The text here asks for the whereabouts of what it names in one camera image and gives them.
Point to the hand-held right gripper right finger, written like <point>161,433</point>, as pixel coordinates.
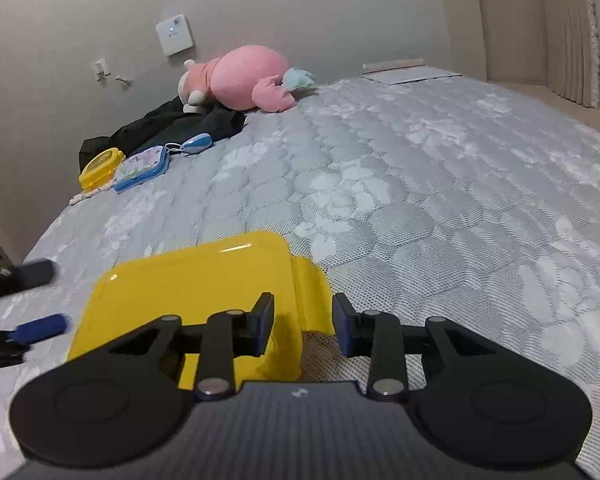
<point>342,327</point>

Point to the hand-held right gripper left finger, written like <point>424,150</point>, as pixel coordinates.
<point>264,325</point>

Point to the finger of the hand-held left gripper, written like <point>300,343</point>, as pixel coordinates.
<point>40,327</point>
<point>30,274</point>

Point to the yellow container lid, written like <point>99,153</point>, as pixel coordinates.
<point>190,280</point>

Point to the white lace cloth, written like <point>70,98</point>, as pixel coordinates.
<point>80,199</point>

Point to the small yellow box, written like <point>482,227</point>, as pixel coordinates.
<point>100,167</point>

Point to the blue-edged printed tin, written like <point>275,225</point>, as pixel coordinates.
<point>140,167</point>

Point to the grey quilted mattress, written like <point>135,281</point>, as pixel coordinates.
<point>430,185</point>

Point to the black cloth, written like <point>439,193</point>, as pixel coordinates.
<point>180,125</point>

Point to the pink plush toy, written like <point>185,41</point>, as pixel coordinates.
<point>245,75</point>

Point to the white paper sheet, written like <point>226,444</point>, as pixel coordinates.
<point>405,76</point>

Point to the beige curtain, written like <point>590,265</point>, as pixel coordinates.
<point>555,25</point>

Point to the white wall socket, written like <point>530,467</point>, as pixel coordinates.
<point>101,67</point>

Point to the white wall device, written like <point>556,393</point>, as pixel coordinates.
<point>175,35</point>

